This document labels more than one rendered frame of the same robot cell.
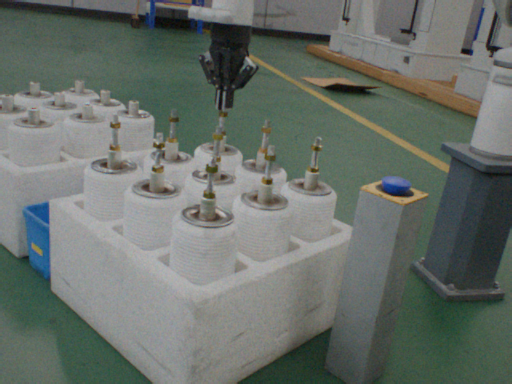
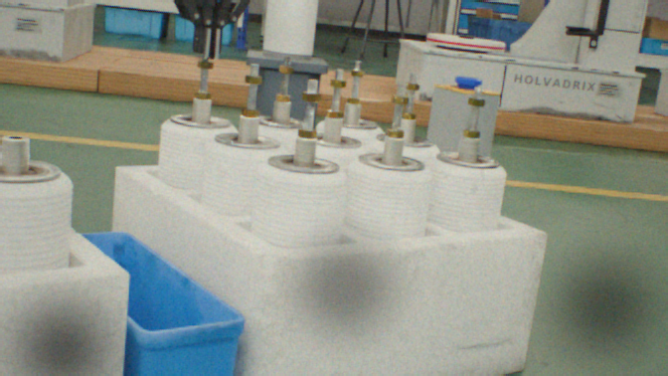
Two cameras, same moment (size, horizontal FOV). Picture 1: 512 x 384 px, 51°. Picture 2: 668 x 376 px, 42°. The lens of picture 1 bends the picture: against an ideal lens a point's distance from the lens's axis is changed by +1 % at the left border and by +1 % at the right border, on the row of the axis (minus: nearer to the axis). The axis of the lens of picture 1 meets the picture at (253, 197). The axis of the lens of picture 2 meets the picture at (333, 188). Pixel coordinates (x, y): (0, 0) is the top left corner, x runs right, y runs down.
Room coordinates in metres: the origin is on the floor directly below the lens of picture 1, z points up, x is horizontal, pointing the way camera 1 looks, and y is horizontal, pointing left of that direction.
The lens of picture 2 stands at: (0.63, 1.10, 0.43)
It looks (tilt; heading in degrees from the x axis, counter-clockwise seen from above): 13 degrees down; 282
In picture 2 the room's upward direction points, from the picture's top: 7 degrees clockwise
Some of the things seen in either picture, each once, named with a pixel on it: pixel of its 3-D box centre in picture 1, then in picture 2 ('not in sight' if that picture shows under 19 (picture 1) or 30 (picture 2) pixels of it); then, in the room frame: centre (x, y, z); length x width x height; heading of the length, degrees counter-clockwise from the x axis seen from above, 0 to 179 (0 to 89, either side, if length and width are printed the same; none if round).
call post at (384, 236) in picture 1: (372, 287); (450, 192); (0.72, -0.20, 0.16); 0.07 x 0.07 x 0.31; 48
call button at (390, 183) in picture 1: (395, 186); (467, 85); (0.72, -0.20, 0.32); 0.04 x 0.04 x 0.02
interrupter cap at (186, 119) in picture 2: (219, 150); (200, 122); (1.02, 0.08, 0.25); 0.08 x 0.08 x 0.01
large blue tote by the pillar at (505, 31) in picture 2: not in sight; (503, 49); (0.82, -4.75, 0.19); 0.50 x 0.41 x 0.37; 112
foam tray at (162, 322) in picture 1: (206, 261); (316, 267); (0.85, 0.07, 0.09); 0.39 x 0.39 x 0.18; 48
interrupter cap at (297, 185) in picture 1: (310, 187); (351, 123); (0.86, -0.09, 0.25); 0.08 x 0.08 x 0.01
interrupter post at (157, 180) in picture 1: (157, 181); (393, 151); (0.77, 0.15, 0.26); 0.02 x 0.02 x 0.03
